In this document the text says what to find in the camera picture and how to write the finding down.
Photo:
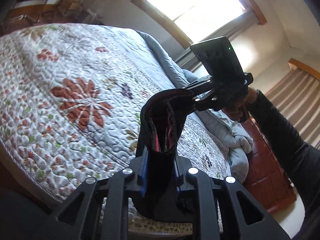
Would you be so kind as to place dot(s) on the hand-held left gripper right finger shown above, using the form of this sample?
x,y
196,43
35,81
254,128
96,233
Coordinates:
x,y
200,192

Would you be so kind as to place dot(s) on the window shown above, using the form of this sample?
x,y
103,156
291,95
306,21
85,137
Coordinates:
x,y
197,2

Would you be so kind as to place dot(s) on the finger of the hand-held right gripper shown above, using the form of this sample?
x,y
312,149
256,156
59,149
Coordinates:
x,y
205,102
200,84

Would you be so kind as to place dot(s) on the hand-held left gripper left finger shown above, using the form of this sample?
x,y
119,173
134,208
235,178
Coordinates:
x,y
143,177

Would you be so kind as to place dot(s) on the person's right hand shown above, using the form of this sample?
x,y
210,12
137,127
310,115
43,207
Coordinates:
x,y
237,107

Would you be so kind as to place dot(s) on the grey curtain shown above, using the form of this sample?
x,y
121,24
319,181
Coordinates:
x,y
187,60

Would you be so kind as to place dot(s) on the black pants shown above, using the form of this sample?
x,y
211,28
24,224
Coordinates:
x,y
162,120

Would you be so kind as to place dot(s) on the beige pleated curtain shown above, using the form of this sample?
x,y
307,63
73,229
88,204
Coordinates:
x,y
297,100

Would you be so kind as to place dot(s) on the blue-grey comforter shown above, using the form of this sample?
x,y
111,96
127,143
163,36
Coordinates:
x,y
235,140

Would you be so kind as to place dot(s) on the wooden bed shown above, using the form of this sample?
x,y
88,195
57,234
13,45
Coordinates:
x,y
265,175

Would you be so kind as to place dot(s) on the person's right forearm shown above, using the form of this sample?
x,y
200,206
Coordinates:
x,y
287,142

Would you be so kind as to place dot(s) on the floral quilted bedspread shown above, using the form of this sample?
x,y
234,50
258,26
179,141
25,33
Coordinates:
x,y
62,85

